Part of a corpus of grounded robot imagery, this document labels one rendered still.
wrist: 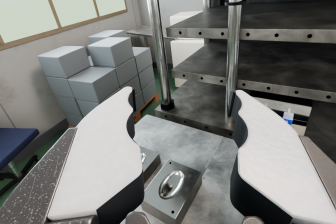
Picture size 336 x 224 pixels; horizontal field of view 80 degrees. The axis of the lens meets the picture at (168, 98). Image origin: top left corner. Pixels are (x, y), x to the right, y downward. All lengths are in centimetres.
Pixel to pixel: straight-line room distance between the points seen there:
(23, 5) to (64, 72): 81
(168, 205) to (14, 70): 216
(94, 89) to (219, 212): 153
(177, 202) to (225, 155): 34
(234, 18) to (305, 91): 44
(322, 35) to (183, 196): 78
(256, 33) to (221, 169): 60
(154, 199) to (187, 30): 79
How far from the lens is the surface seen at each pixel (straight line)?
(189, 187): 79
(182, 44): 281
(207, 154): 99
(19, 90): 262
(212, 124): 118
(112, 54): 214
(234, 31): 97
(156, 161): 93
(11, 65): 257
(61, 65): 219
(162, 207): 76
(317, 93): 107
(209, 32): 106
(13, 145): 212
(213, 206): 84
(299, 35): 98
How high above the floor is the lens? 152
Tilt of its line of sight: 30 degrees down
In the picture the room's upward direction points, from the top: 8 degrees counter-clockwise
